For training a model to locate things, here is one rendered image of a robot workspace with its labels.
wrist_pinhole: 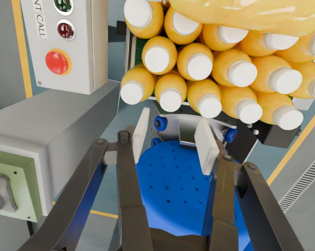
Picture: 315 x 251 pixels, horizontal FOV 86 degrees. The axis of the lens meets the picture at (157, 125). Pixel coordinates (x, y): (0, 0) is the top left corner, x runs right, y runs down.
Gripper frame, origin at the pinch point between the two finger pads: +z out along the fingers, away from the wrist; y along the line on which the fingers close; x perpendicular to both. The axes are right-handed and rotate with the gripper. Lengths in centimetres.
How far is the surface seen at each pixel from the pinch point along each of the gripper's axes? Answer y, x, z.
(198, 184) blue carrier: 8.6, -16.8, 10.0
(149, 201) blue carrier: -1.1, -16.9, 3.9
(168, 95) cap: -0.8, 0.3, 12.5
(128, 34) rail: -11.2, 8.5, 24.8
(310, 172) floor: 156, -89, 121
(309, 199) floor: 176, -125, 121
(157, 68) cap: -3.3, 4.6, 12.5
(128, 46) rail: -11.1, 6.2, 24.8
